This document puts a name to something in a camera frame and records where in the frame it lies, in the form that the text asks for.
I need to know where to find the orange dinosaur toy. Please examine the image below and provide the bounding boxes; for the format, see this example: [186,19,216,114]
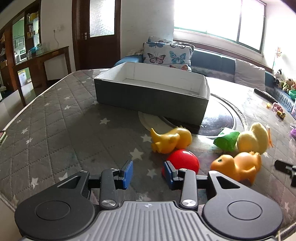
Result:
[210,151,262,185]

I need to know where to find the green plastic toy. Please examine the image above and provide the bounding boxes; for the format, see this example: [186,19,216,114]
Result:
[213,127,240,152]

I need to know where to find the black remote control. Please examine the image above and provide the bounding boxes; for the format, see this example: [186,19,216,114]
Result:
[254,88,278,103]

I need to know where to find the brown wooden door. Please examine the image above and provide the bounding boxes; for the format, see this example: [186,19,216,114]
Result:
[72,0,121,71]

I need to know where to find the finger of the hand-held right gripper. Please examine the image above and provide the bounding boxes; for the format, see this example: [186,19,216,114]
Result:
[275,160,296,180]

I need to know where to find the white round mat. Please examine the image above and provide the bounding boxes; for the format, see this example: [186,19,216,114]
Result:
[138,111,176,132]

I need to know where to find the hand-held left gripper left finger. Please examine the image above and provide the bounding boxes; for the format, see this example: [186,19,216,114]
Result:
[55,160,134,211]

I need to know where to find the black round hotplate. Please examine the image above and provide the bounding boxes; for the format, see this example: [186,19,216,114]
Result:
[159,94,244,139]

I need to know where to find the black and white plush toy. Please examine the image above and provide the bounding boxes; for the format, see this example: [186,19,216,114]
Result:
[274,69,284,84]

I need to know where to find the yellow dinosaur toy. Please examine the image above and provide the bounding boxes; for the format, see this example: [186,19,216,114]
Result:
[150,126,192,154]

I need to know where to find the grey cardboard box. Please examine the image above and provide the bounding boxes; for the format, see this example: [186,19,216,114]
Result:
[94,61,210,127]

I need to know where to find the grey quilted star table cover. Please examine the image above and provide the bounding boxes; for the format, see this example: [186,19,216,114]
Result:
[0,68,296,232]

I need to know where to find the wooden display cabinet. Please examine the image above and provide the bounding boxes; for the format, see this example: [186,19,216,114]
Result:
[0,0,42,93]

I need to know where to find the grey plain pillow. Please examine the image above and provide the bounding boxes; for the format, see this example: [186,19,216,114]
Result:
[234,58,266,92]

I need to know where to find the large butterfly print pillow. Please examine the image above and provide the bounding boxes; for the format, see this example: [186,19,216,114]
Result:
[143,42,193,70]

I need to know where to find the small butterfly print pillow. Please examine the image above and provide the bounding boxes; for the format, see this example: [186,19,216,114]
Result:
[147,36,195,50]

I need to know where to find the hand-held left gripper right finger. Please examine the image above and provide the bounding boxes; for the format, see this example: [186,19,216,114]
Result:
[164,161,241,211]

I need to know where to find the window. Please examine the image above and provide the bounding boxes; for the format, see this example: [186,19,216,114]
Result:
[173,0,267,55]

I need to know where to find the pale yellow duck toy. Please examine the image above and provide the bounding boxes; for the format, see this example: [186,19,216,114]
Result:
[237,122,274,154]

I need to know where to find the dark wooden desk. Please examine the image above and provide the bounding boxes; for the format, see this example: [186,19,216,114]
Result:
[13,46,71,106]

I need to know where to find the pile of plush toys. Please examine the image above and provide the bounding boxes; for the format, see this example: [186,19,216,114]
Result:
[281,77,296,92]

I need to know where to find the blue sofa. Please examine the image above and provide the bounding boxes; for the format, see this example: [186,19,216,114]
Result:
[114,47,296,117]

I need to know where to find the red plastic apple toy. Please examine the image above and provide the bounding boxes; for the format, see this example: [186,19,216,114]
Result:
[161,149,200,178]

